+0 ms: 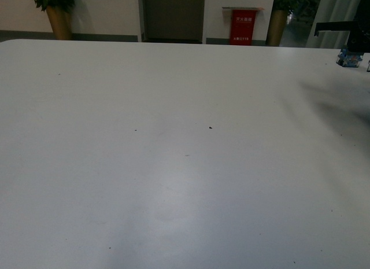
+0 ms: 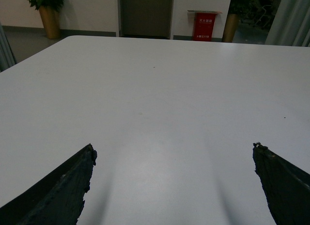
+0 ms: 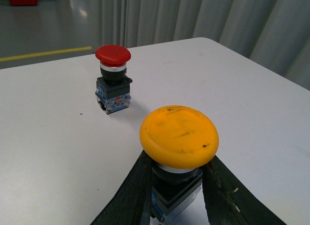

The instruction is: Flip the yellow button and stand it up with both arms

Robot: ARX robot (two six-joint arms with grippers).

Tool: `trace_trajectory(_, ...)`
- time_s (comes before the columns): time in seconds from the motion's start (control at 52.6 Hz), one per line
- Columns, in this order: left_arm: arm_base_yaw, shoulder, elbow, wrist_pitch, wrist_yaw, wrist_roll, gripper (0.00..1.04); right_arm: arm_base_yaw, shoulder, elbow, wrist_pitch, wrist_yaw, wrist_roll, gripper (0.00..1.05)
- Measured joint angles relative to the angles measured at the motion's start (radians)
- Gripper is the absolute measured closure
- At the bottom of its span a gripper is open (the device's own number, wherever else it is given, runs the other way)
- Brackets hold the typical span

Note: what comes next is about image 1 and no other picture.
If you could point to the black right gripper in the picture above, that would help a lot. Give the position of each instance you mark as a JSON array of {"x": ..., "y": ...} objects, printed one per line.
[{"x": 358, "y": 39}]

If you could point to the yellow mushroom push button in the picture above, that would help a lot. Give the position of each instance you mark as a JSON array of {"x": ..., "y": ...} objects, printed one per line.
[{"x": 349, "y": 59}]

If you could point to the grey curtain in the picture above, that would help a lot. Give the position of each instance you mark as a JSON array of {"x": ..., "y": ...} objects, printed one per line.
[{"x": 332, "y": 11}]

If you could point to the right potted plant gold pot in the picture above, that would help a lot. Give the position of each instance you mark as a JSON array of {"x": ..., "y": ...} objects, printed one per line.
[{"x": 281, "y": 9}]

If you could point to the potted plant gold pot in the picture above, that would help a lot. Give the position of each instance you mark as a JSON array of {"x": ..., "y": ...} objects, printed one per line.
[
  {"x": 59, "y": 13},
  {"x": 281, "y": 9}
]

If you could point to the red fire extinguisher box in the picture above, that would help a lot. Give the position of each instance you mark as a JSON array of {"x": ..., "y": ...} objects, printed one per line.
[{"x": 242, "y": 25}]

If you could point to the dark grey door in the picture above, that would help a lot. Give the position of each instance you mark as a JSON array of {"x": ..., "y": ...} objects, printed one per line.
[{"x": 179, "y": 21}]

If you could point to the left potted plant gold pot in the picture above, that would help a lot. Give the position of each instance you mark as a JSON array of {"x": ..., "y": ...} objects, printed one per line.
[{"x": 59, "y": 13}]

